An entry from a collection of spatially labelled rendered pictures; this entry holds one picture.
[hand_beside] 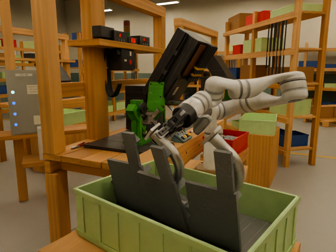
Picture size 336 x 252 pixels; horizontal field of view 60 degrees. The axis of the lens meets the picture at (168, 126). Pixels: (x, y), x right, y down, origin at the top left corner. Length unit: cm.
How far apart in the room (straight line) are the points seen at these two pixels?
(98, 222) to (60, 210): 93
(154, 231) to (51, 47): 123
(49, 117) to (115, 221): 97
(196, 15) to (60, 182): 1040
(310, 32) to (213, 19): 331
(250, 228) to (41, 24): 140
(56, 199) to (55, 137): 37
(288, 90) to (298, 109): 339
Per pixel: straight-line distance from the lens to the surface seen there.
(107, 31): 202
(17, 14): 1387
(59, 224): 194
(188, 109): 89
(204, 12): 1165
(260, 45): 506
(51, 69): 173
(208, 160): 145
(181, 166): 84
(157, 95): 204
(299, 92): 115
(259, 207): 108
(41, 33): 175
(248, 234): 100
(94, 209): 99
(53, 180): 184
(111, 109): 800
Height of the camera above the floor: 135
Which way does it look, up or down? 11 degrees down
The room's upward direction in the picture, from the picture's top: straight up
